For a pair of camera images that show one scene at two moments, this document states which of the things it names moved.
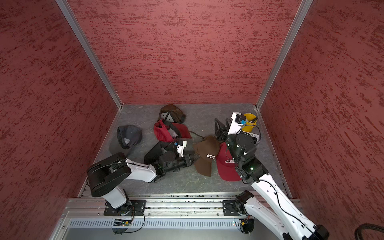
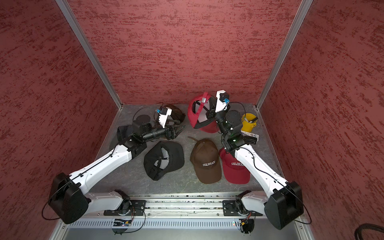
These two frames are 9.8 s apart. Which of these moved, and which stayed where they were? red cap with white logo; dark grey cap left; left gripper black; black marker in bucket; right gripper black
Moved: right gripper black; red cap with white logo; left gripper black
Stayed: dark grey cap left; black marker in bucket
